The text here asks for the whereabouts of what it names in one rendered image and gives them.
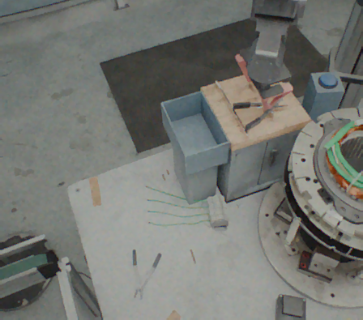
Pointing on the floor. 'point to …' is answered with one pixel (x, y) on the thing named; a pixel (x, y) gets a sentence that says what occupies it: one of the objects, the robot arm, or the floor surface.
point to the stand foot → (21, 298)
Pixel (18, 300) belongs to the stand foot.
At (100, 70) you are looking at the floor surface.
